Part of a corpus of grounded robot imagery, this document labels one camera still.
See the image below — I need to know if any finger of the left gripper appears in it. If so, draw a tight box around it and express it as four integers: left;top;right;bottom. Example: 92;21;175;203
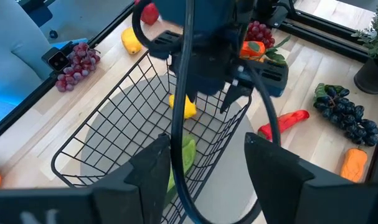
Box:
149;30;199;104
220;60;290;114

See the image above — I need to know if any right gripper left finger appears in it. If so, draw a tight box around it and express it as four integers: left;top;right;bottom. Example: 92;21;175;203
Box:
0;133;172;224

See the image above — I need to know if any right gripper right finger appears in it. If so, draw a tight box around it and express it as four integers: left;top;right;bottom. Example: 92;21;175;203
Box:
243;132;378;224

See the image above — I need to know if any yellow mango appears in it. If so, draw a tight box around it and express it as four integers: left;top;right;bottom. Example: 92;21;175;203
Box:
120;27;143;55

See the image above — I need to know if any red strawberry cube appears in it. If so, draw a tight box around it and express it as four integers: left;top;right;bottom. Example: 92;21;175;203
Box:
135;0;160;26

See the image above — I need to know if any long red pepper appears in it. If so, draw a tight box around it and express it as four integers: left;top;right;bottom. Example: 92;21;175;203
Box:
257;109;311;141

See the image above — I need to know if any yellow lemon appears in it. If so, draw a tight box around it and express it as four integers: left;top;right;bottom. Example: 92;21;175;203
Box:
168;93;198;120

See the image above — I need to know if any light green bumpy gourd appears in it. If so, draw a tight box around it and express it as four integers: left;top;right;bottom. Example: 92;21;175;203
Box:
163;133;198;206

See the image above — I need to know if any black wire basket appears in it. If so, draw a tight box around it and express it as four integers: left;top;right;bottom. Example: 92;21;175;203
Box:
50;49;253;224

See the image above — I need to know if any black grapes bunch with leaf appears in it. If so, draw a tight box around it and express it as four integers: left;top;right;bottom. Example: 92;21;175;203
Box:
313;82;378;147

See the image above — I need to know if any red grapes bunch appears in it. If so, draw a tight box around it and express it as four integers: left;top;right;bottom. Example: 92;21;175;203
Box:
245;20;276;49

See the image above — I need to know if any grey round mat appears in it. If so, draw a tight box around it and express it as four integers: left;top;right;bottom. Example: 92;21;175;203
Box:
79;73;264;224

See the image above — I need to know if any long orange pepper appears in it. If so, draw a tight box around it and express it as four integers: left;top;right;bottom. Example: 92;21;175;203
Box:
340;147;369;184

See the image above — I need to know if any purple-red grapes bunch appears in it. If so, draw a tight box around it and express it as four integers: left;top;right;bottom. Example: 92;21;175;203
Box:
54;42;102;93

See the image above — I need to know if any small potted green plant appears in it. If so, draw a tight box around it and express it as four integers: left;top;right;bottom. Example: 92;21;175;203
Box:
350;2;378;94

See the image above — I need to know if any grey padded seat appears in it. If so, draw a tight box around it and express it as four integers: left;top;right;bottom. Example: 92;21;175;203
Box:
0;0;52;131

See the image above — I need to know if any black camera cable loop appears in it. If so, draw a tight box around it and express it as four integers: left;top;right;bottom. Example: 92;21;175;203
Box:
169;0;283;224
131;0;164;52

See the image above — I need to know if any black aluminium table frame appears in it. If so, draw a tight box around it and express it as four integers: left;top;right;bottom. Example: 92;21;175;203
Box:
0;0;378;184

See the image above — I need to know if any small black table camera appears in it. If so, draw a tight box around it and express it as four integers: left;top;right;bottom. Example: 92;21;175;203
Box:
40;46;72;73

